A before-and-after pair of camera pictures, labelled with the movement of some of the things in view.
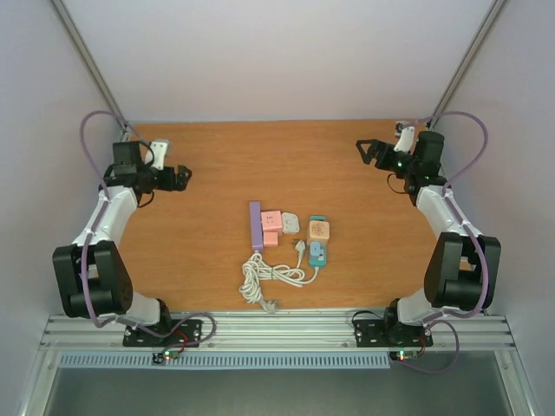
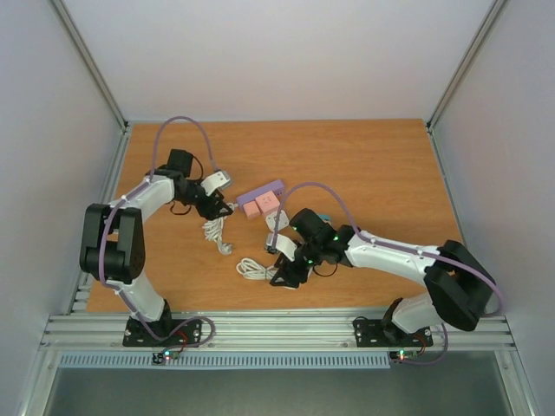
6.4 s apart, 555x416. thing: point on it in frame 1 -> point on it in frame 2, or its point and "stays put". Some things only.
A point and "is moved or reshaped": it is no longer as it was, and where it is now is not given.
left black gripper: (170, 185) -> (210, 211)
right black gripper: (381, 152) -> (290, 276)
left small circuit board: (159, 357) stays put
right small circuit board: (401, 355) stays put
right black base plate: (375, 333) stays put
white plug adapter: (290, 222) is moved or reshaped
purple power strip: (256, 225) -> (277, 186)
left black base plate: (168, 333) stays put
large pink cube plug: (271, 222) -> (268, 202)
